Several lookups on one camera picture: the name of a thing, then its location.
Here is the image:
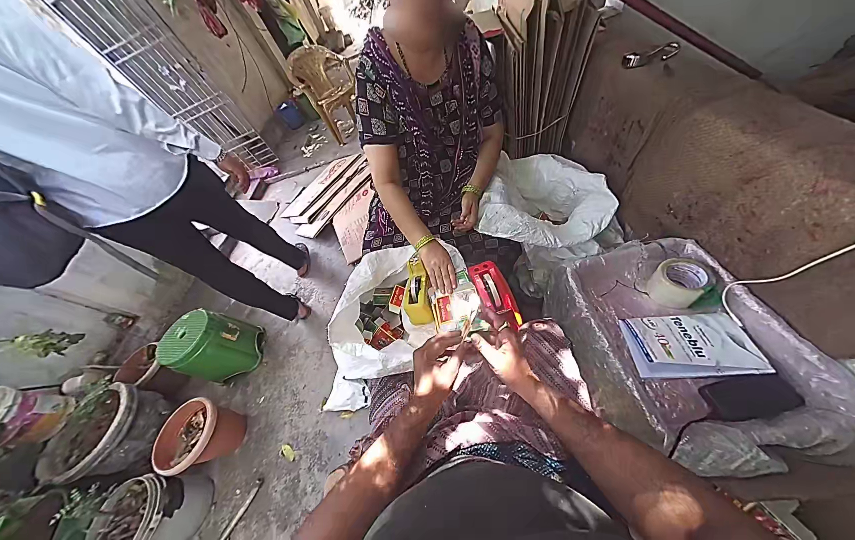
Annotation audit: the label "person's body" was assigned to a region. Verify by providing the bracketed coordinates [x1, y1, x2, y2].
[363, 454, 634, 540]

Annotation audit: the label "shiny metal tool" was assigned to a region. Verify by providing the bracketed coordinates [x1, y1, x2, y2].
[621, 42, 682, 71]

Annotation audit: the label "thin wooden stick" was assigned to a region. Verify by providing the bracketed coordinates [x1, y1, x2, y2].
[219, 478, 264, 540]

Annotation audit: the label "person's left forearm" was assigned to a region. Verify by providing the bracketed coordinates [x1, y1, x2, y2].
[295, 391, 443, 540]

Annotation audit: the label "blue bucket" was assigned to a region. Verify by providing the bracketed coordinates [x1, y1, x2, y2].
[276, 99, 306, 132]

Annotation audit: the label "white metal gate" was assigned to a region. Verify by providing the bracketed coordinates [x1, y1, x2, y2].
[40, 0, 278, 171]

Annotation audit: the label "clear-wrapped pack of boxes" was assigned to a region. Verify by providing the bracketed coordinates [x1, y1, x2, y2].
[431, 273, 483, 335]

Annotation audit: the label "pile of flattened cartons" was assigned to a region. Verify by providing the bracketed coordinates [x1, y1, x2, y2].
[280, 152, 376, 267]

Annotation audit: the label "white woven sack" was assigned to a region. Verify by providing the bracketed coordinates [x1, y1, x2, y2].
[322, 240, 468, 414]
[476, 153, 625, 298]

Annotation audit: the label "brown fabric cover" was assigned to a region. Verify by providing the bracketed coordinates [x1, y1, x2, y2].
[567, 7, 855, 361]

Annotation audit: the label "person's right forearm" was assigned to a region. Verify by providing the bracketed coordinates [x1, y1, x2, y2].
[517, 376, 779, 540]

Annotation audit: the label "white rimmed planter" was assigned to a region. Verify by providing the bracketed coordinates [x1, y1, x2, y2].
[82, 473, 216, 540]

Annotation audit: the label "green leafy plant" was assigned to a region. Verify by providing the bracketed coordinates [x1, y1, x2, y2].
[10, 330, 86, 358]

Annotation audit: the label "person's legs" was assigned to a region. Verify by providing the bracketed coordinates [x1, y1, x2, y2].
[325, 319, 595, 492]

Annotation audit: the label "clear packing tape roll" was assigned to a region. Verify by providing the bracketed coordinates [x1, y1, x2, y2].
[646, 258, 718, 310]

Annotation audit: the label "white cable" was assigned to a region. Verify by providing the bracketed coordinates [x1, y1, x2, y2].
[721, 216, 855, 329]

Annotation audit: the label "plastic-wrapped table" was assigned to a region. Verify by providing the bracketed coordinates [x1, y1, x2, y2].
[544, 238, 855, 478]

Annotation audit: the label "round brown flower pot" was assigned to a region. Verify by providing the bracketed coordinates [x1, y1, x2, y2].
[114, 342, 190, 398]

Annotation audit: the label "person's right hand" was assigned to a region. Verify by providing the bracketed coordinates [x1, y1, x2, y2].
[470, 308, 539, 396]

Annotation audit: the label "stack of cardboard sheets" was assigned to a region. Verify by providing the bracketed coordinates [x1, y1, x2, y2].
[490, 0, 610, 160]

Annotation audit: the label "pile of small boxes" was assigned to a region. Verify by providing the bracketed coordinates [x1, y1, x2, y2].
[354, 283, 406, 352]

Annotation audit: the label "white paint bucket planter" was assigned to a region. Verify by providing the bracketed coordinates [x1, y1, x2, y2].
[0, 385, 76, 454]

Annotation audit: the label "large grey flower pot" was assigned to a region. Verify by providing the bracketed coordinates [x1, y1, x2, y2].
[36, 381, 173, 486]

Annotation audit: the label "red tape dispenser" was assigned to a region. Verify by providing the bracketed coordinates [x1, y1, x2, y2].
[468, 261, 524, 331]

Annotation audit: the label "tan plastic chair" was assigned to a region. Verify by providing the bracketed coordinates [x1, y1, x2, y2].
[287, 43, 358, 147]

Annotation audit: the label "dark shoulder bag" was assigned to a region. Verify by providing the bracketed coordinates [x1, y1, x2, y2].
[0, 133, 87, 290]

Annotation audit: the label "green plastic stool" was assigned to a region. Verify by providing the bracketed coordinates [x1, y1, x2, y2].
[156, 308, 266, 385]

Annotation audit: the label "dark red pipe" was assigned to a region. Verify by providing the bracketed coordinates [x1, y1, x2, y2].
[619, 0, 763, 81]

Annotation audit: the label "orange plastic flower pot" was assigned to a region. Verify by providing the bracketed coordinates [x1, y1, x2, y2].
[151, 396, 248, 478]

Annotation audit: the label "white printed booklet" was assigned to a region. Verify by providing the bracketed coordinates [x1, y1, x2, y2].
[618, 312, 777, 380]

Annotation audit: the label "person's left hand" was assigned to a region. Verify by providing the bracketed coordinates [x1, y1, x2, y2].
[412, 332, 467, 400]

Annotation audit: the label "yellow tape dispenser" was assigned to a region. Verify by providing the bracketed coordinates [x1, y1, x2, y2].
[402, 257, 435, 327]

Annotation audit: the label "black pouch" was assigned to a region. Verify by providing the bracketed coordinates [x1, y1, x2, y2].
[698, 374, 805, 423]

